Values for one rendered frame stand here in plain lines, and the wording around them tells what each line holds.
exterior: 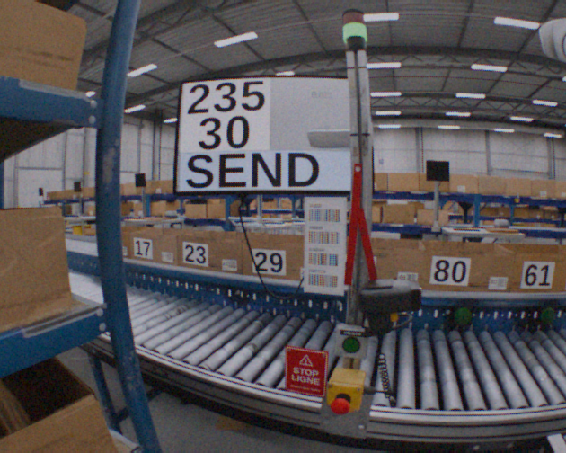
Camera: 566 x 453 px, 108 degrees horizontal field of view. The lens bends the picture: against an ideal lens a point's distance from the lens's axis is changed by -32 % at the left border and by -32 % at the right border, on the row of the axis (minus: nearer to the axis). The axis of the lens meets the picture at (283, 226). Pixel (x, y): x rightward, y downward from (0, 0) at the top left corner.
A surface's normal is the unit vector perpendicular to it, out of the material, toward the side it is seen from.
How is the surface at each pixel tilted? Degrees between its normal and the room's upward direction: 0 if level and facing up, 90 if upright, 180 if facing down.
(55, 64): 90
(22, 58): 91
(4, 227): 90
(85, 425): 91
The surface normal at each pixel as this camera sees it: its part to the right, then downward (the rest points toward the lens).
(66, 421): 0.91, 0.04
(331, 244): -0.36, 0.09
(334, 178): -0.02, 0.03
